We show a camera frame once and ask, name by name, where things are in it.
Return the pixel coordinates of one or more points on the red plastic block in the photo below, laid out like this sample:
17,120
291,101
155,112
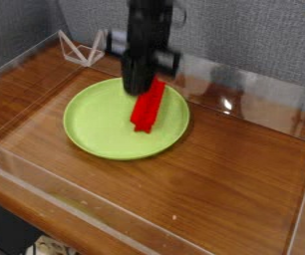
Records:
147,106

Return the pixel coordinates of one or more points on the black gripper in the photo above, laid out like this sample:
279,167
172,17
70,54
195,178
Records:
138,70

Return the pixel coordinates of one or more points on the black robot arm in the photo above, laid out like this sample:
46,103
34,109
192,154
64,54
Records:
141,47

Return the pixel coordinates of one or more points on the clear acrylic enclosure wall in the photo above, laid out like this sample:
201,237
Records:
221,194

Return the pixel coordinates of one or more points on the black box under table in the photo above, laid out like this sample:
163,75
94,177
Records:
17,233

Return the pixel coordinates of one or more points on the green round plate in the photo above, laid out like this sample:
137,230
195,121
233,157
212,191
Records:
97,122

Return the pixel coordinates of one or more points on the clear acrylic corner bracket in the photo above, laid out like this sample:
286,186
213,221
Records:
80,54

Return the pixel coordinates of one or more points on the white power strip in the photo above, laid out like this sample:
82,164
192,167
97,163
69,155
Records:
49,246

